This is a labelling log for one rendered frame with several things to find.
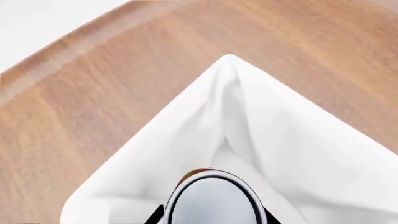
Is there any white tablecloth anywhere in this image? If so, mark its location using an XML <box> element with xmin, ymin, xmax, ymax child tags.
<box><xmin>60</xmin><ymin>54</ymin><xmax>398</xmax><ymax>224</ymax></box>

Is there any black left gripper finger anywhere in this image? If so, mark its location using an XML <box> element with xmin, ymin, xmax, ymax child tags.
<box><xmin>144</xmin><ymin>203</ymin><xmax>165</xmax><ymax>224</ymax></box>

